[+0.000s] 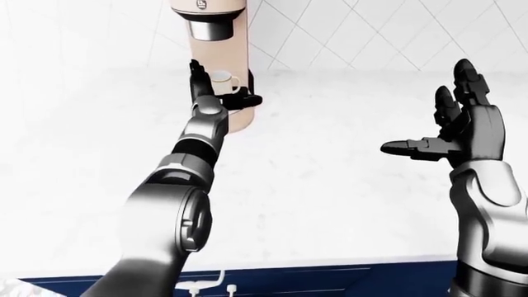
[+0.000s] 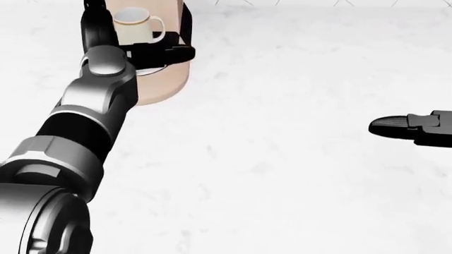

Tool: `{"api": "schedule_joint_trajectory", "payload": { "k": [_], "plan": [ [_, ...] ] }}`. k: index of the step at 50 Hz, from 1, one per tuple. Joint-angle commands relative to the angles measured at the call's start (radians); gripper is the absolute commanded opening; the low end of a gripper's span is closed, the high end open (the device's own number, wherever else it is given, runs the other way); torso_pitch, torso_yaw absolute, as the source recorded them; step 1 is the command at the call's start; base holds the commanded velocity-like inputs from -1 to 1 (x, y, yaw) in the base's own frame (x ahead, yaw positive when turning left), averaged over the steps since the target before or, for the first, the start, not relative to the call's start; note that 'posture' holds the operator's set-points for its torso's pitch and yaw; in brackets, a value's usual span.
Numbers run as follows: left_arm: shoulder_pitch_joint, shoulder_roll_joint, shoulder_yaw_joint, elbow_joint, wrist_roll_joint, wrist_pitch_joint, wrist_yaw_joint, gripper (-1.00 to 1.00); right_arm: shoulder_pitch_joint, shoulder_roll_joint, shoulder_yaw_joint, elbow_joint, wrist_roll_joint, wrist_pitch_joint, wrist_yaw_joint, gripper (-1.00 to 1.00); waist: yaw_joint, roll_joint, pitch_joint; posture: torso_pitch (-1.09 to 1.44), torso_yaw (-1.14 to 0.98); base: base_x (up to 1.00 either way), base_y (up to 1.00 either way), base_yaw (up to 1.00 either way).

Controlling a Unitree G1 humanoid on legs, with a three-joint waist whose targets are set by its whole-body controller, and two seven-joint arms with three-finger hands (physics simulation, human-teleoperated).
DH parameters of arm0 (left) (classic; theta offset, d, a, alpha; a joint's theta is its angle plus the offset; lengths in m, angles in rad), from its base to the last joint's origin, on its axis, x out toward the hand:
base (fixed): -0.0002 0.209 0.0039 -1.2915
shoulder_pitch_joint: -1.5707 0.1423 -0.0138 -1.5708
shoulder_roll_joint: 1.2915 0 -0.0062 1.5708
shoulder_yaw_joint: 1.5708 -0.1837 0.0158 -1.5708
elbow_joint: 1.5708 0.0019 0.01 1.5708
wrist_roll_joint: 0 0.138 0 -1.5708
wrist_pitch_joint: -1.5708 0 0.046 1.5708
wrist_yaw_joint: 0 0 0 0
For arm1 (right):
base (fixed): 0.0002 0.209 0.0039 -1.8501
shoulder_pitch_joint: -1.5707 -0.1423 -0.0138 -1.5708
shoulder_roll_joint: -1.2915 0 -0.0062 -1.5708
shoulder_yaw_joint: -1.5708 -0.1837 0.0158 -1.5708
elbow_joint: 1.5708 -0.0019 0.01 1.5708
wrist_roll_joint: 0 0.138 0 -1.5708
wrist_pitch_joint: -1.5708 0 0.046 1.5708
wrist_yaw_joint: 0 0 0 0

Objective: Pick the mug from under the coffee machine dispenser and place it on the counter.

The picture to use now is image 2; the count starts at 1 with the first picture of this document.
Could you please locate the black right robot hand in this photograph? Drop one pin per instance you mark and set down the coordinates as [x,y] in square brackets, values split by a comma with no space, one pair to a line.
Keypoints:
[416,129]

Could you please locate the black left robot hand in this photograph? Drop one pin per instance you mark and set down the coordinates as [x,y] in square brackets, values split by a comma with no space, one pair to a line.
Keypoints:
[99,29]

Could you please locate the cream ceramic mug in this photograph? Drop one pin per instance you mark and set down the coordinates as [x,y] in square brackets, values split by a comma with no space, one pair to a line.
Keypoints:
[136,25]

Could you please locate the tan wooden board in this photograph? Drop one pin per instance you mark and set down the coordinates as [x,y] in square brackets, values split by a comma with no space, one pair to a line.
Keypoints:
[166,79]

